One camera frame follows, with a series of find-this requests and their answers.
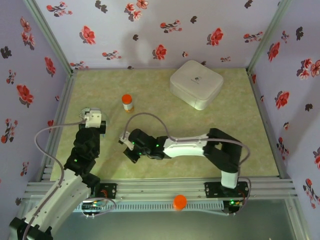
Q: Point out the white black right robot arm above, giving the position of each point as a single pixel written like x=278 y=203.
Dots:
x=185 y=148

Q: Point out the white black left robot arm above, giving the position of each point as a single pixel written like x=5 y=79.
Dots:
x=62 y=197

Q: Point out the orange-capped pill bottle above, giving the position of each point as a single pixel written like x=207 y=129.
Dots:
x=127 y=105

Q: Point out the green circuit board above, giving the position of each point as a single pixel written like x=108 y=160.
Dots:
x=93 y=205

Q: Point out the orange round cap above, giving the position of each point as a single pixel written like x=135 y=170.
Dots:
x=180 y=202

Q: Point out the white square box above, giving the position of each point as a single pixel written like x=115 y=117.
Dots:
x=197 y=82

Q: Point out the aluminium left side rail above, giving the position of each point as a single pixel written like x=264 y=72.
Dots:
x=62 y=112

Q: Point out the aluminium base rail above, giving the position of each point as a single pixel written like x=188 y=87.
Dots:
x=160 y=190

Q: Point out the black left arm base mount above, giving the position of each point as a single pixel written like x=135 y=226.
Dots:
x=110 y=191

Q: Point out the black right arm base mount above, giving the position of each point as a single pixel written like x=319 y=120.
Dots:
x=212 y=191

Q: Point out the grey left frame post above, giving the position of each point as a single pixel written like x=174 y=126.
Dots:
x=50 y=37

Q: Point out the grey frame post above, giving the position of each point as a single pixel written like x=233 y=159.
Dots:
x=50 y=37
x=267 y=37

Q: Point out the aluminium right side rail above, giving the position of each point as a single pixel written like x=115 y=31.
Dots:
x=265 y=125

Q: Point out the grey right frame post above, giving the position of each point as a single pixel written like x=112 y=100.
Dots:
x=267 y=37

